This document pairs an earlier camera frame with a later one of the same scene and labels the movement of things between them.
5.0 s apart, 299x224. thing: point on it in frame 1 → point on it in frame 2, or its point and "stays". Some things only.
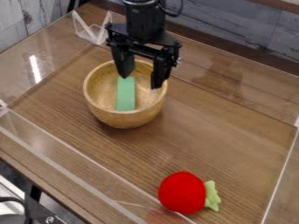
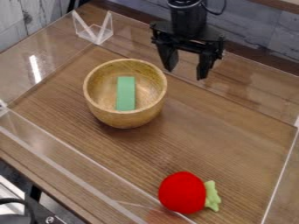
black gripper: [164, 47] → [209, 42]
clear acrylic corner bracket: [93, 32] stays
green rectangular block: [126, 94] stays
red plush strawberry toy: [186, 194] stays
